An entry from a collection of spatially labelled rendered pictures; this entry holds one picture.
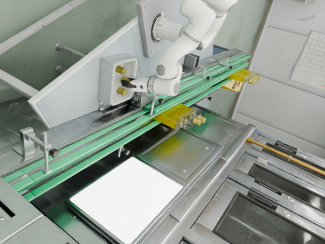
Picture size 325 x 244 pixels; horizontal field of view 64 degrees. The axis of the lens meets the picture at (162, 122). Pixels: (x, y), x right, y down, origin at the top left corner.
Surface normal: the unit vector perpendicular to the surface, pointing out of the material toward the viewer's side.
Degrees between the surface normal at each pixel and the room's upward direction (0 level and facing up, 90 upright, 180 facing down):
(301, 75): 90
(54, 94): 0
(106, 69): 90
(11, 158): 90
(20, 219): 90
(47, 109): 0
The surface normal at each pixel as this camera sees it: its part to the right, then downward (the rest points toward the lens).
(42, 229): 0.18, -0.85
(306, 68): -0.55, 0.33
